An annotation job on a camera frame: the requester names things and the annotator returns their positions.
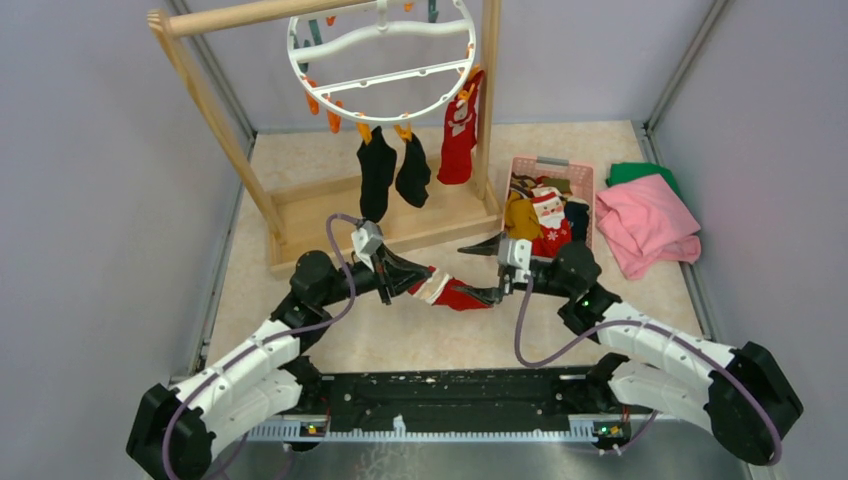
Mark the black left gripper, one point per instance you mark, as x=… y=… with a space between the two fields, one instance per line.
x=410 y=272

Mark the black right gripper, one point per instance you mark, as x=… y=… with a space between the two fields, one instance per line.
x=494 y=295

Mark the red snowflake santa face sock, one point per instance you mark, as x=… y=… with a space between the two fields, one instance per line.
x=442 y=289

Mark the black sock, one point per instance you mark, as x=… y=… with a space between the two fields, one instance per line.
x=377 y=160
x=414 y=176

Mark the white round clip hanger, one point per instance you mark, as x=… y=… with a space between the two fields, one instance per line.
x=382 y=63

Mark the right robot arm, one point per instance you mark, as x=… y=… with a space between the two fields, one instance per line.
x=739 y=395

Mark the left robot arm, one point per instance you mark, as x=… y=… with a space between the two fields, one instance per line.
x=178 y=432

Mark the mustard yellow sock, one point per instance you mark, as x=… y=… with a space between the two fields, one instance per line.
x=520 y=218

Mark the pink perforated plastic basket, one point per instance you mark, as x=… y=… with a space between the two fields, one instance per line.
x=575 y=182

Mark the pink cloth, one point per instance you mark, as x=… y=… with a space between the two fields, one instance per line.
x=644 y=222

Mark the green cloth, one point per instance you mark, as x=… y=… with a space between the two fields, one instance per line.
x=625 y=172

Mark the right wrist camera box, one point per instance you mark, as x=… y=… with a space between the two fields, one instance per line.
x=516 y=253

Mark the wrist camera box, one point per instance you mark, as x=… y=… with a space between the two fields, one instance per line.
x=367 y=240
x=516 y=253

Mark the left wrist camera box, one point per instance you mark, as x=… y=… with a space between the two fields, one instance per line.
x=367 y=240

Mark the wooden hanger rack frame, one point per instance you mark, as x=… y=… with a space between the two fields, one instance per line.
x=298 y=218

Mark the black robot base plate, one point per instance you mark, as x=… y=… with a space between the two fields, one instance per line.
x=483 y=401

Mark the white toothed cable rail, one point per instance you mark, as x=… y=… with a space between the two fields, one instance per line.
x=292 y=431

